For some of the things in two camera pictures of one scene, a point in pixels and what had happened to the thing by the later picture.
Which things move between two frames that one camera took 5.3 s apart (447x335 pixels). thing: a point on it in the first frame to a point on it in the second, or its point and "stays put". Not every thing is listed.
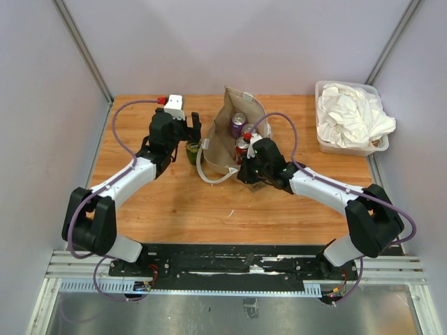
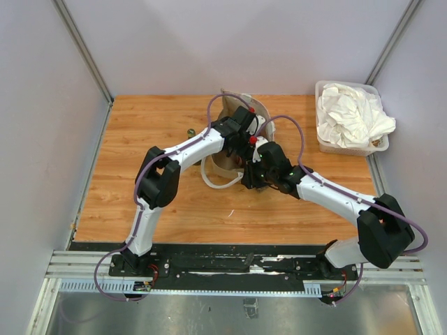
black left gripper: (191, 132) to (245, 152)
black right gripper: (244, 175) stays put
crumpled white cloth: (350, 116) stays put
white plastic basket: (378, 145) stays put
